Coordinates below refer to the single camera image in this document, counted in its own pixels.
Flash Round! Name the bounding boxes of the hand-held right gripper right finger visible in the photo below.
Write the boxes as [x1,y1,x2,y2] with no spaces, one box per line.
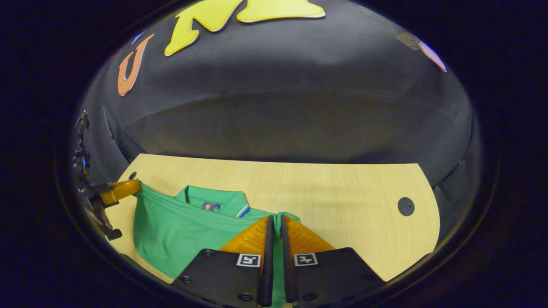
[280,215,386,308]

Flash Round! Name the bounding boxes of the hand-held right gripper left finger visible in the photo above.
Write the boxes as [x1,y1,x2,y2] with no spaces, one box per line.
[171,215,274,308]

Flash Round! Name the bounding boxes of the green T-shirt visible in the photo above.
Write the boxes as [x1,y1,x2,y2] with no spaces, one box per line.
[133,184,301,308]

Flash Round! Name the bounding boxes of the black backdrop cloth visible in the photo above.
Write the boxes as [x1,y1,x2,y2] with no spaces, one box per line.
[77,0,482,257]

